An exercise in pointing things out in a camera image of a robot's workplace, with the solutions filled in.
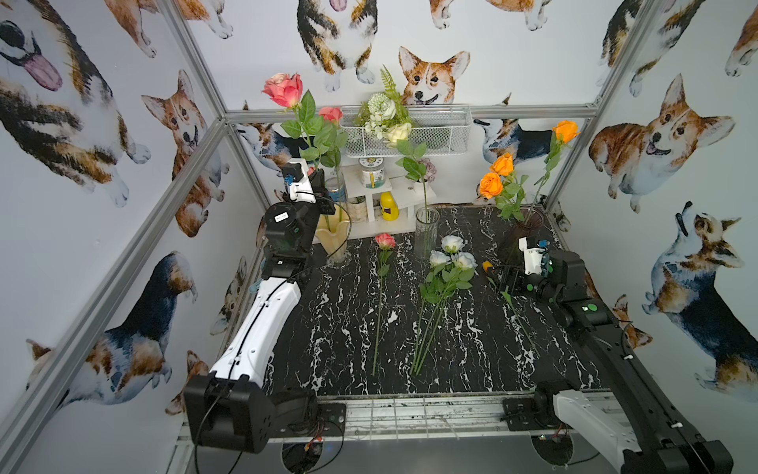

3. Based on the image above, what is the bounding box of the pink rose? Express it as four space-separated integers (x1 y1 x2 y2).
319 107 349 179
372 233 396 375
263 73 325 169

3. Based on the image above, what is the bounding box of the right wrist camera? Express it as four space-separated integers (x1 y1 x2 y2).
518 237 550 277

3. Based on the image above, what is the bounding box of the white green artificial bouquet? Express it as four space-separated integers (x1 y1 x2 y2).
355 65 414 146

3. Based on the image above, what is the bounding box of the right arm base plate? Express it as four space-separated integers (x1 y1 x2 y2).
501 394 562 432

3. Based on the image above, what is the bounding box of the white wooden shelf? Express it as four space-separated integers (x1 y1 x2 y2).
343 166 436 239

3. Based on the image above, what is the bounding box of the yellow bottle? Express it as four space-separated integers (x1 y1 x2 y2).
380 192 400 221

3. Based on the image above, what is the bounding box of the woven small jar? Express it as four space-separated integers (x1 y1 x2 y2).
347 196 368 223

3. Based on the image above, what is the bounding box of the clear glass cylinder vase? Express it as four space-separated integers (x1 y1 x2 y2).
414 207 440 261

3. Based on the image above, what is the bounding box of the cream rose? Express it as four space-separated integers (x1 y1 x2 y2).
387 122 428 207

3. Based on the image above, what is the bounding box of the small pink potted flower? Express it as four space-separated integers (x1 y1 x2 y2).
418 158 437 183

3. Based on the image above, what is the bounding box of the orange tulip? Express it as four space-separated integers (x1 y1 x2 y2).
483 261 537 350

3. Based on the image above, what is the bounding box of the purple glass vase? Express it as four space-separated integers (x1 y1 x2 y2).
497 205 546 265

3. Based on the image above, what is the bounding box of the white lidded jar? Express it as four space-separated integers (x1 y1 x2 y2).
358 157 385 189

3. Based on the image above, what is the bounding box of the white wire basket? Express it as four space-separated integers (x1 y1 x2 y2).
341 105 473 158

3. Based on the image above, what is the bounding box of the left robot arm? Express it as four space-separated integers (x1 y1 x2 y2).
184 184 335 453

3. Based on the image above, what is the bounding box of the orange rose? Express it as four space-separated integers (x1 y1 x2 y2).
491 153 528 222
478 172 526 222
524 120 580 223

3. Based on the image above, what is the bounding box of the yellow fluted vase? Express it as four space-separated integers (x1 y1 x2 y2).
315 205 351 268

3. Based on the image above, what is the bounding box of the white rose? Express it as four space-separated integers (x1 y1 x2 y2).
441 235 466 255
422 252 477 367
411 251 451 375

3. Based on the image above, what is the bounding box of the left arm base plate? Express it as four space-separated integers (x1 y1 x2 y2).
274 402 347 440

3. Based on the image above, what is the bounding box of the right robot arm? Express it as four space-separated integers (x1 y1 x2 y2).
483 240 734 473

